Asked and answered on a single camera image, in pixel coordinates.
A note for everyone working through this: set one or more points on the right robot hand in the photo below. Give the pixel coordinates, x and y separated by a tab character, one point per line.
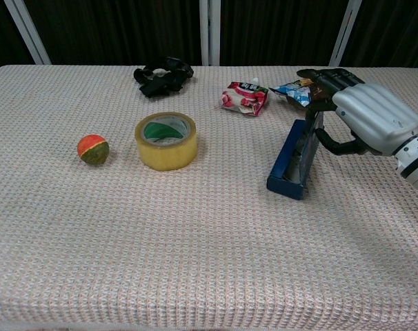
374	113

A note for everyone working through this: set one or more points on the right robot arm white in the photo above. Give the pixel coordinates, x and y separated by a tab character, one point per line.
416	162

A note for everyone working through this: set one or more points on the brown chocolate snack bag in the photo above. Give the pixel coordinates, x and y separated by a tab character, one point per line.
295	91

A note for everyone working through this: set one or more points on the black curtain panel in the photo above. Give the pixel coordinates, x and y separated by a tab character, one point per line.
2	34
126	31
281	31
395	31

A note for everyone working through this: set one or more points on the red drink pouch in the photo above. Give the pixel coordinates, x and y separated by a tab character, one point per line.
243	100

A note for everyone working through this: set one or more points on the yellow packing tape roll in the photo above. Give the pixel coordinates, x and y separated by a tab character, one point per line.
167	157

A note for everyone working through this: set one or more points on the beige woven tablecloth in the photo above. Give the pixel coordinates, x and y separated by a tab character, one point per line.
160	241

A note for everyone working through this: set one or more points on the orange and green ball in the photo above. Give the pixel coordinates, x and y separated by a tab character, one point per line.
93	150

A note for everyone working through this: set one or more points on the white frame post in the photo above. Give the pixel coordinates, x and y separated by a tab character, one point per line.
345	32
209	32
28	32

